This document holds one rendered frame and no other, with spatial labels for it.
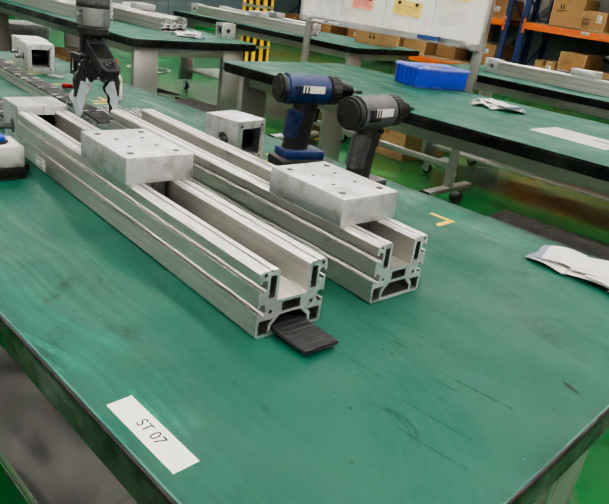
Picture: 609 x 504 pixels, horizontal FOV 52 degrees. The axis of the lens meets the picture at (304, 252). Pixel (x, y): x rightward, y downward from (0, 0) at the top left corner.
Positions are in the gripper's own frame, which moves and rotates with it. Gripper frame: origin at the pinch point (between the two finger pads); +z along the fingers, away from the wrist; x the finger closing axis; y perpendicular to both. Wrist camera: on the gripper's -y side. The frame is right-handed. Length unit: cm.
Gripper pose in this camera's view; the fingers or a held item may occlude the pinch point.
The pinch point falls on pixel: (96, 115)
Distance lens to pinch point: 163.1
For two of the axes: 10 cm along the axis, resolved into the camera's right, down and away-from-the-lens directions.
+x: -7.6, 1.6, -6.3
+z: -1.3, 9.1, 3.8
